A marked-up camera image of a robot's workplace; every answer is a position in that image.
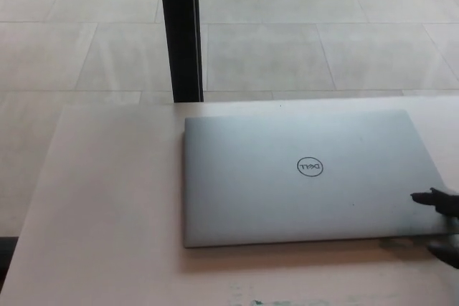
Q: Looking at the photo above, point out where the black vertical window frame post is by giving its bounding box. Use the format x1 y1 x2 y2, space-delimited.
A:
157 0 205 103

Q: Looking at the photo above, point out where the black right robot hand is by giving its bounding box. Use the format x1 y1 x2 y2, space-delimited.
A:
410 187 459 269

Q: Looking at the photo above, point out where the silver Dell laptop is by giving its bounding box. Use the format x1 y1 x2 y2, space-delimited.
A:
183 108 459 249

